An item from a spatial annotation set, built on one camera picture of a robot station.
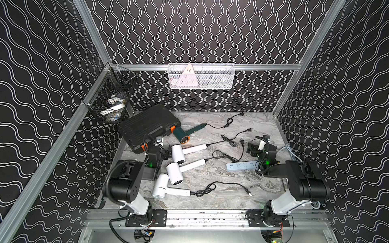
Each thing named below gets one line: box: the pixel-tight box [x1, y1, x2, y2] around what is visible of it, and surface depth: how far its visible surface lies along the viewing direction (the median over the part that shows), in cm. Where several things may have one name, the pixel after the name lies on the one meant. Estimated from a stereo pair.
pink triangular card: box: [179, 63, 199, 87], surface depth 91 cm
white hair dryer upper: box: [171, 143, 210, 166], surface depth 94 cm
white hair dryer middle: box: [166, 158, 206, 186], surface depth 87 cm
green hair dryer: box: [172, 123, 208, 145], surface depth 105 cm
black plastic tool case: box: [118, 103, 182, 155], surface depth 105 cm
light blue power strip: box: [225, 160, 260, 172], surface depth 92 cm
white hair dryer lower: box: [152, 173, 191, 199], surface depth 82 cm
